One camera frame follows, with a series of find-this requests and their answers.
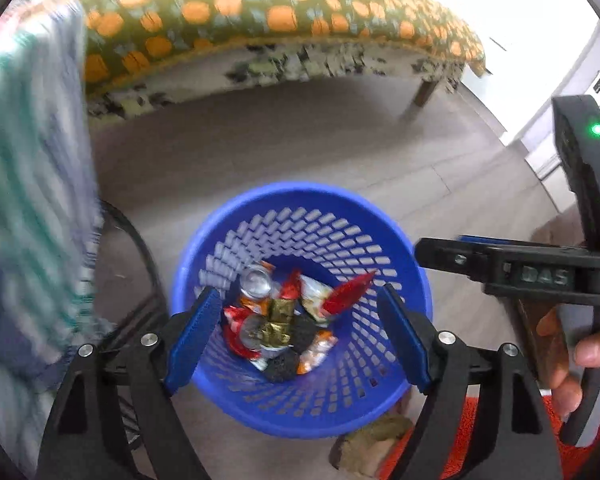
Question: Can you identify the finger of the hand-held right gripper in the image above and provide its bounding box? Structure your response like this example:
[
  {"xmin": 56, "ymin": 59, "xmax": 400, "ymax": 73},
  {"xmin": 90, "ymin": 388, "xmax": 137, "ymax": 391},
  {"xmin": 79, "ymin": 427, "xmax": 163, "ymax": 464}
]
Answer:
[
  {"xmin": 455, "ymin": 234, "xmax": 513, "ymax": 247},
  {"xmin": 414, "ymin": 237, "xmax": 488, "ymax": 281}
]

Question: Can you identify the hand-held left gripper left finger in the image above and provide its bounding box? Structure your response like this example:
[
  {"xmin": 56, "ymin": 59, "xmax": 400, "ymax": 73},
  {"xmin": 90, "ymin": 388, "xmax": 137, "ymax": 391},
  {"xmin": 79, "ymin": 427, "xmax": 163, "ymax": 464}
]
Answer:
[{"xmin": 35, "ymin": 286, "xmax": 223, "ymax": 480}]

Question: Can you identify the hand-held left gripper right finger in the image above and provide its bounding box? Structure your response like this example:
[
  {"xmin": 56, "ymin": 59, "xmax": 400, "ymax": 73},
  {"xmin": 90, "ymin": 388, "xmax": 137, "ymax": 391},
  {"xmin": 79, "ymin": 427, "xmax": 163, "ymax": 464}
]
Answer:
[{"xmin": 377, "ymin": 282, "xmax": 565, "ymax": 480}]

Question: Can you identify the crushed red can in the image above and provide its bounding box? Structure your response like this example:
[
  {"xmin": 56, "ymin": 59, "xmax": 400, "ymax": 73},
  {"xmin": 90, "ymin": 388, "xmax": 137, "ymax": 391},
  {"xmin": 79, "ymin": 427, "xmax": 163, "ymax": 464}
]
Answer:
[{"xmin": 224, "ymin": 305, "xmax": 273, "ymax": 358}]

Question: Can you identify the red wrapper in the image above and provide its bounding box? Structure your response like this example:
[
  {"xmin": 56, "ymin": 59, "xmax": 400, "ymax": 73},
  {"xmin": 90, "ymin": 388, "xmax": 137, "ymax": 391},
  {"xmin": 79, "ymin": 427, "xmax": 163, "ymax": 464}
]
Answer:
[{"xmin": 322, "ymin": 270, "xmax": 378, "ymax": 318}]

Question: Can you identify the orange silver can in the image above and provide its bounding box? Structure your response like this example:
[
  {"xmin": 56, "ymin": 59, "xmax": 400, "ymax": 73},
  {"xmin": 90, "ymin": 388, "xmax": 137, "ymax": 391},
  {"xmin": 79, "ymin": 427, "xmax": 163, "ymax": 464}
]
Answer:
[{"xmin": 240, "ymin": 264, "xmax": 278, "ymax": 313}]

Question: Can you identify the gold foil wrapper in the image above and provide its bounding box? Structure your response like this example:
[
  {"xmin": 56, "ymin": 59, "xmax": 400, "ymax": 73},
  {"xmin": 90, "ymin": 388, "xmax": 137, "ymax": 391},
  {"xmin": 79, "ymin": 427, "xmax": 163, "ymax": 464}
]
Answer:
[{"xmin": 257, "ymin": 297, "xmax": 296, "ymax": 348}]

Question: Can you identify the black foam net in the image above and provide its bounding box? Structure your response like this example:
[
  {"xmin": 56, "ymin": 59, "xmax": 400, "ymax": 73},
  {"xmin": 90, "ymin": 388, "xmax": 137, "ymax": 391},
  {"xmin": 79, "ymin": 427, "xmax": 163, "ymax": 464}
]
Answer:
[{"xmin": 262, "ymin": 317, "xmax": 316, "ymax": 385}]

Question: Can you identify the orange red snack packet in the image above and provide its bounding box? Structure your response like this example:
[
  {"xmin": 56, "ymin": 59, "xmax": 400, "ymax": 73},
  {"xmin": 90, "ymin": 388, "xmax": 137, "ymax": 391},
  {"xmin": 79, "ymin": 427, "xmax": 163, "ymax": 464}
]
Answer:
[{"xmin": 279, "ymin": 269, "xmax": 302, "ymax": 302}]

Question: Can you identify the blue plastic basket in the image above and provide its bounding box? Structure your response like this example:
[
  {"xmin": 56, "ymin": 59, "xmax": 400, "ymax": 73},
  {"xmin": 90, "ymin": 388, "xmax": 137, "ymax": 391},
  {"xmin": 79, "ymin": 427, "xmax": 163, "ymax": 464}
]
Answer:
[{"xmin": 171, "ymin": 182, "xmax": 433, "ymax": 438}]

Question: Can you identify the person's right hand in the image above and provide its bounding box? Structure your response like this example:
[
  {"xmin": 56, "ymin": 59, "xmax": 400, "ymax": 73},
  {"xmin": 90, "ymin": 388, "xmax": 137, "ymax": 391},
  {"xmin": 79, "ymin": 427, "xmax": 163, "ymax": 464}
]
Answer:
[{"xmin": 536, "ymin": 307, "xmax": 600, "ymax": 418}]

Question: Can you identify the olive brown slipper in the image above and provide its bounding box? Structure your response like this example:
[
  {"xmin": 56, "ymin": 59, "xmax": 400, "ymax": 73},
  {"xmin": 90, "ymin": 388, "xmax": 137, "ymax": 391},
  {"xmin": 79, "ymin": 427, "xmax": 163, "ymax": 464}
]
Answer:
[{"xmin": 330, "ymin": 412, "xmax": 413, "ymax": 476}]

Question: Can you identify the brown wooden stool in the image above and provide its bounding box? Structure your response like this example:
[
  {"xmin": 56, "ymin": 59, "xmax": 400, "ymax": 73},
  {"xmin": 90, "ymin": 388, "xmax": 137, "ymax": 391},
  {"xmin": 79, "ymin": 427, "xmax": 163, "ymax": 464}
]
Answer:
[{"xmin": 510, "ymin": 210, "xmax": 588, "ymax": 391}]

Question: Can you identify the white wardrobe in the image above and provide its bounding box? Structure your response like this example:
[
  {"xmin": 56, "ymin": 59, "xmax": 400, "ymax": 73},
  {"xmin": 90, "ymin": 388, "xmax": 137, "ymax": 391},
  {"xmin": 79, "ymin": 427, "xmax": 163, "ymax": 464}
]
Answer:
[{"xmin": 460, "ymin": 0, "xmax": 600, "ymax": 151}]

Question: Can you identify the striped tablecloth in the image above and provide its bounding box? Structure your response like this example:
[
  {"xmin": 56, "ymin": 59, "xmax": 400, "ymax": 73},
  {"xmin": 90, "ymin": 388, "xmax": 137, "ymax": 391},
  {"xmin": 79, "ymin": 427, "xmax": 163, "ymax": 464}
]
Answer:
[{"xmin": 0, "ymin": 0, "xmax": 106, "ymax": 476}]

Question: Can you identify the leaf patterned bed sheet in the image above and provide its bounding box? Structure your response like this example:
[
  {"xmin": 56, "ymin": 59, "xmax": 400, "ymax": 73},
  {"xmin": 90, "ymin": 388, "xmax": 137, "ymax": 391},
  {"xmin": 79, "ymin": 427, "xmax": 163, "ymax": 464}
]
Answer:
[{"xmin": 85, "ymin": 42, "xmax": 466, "ymax": 121}]

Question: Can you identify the orange floral green quilt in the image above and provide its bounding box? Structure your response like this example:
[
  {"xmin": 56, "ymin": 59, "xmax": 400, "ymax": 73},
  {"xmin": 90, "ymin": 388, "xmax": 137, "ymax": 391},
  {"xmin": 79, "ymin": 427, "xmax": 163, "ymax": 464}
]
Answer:
[{"xmin": 72, "ymin": 0, "xmax": 486, "ymax": 98}]

